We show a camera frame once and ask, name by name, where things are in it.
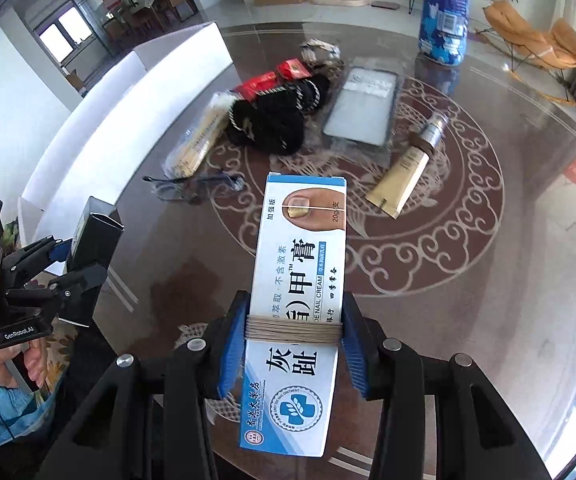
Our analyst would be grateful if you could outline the small black box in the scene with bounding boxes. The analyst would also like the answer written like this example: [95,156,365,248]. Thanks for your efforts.
[63,197,123,328]

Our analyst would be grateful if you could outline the black knitted cloth with cord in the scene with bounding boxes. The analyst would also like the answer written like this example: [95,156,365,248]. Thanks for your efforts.
[225,74,331,156]

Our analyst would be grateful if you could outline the brown patterned glass desktop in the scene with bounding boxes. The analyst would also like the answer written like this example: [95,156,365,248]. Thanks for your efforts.
[33,22,576,480]

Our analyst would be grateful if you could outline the orange rocking chair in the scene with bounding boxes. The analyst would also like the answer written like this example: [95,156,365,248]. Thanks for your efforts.
[482,0,576,106]

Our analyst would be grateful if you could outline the beige twine loop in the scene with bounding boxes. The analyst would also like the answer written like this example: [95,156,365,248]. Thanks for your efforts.
[244,314,345,347]

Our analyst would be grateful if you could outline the clear phone case package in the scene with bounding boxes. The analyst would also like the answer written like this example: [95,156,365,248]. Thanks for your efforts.
[323,67,399,148]

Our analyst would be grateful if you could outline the large white cardboard box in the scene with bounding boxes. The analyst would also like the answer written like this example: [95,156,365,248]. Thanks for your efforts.
[18,21,235,241]

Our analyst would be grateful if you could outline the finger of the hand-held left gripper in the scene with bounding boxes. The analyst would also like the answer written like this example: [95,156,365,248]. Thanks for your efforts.
[3,237,71,286]
[5,263,110,313]

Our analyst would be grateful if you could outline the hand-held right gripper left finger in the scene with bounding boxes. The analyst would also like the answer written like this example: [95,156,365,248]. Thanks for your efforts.
[28,290,251,480]

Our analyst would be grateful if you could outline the white blue nail cream box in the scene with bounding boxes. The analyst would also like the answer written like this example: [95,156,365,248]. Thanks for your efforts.
[238,172,349,458]

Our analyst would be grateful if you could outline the blue camouflage bottle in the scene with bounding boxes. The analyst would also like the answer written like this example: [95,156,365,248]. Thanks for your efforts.
[418,0,474,67]

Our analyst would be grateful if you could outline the black frame eyeglasses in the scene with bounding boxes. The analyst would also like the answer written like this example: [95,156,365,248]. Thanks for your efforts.
[143,171,246,203]

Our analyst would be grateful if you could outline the gold cream tube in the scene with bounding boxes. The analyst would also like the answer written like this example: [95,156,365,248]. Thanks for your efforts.
[366,112,451,219]

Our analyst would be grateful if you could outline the red snack packet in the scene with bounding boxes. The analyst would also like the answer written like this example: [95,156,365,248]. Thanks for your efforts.
[275,58,313,81]
[233,72,281,103]

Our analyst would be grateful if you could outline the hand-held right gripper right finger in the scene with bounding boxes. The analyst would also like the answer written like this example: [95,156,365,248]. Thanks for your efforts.
[340,292,551,480]

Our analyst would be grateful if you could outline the clear chopsticks packet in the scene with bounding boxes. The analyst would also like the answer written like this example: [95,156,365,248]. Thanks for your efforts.
[164,91,236,181]

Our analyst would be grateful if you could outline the wooden dining table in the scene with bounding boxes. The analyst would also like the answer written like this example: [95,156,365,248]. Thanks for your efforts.
[103,7,163,53]

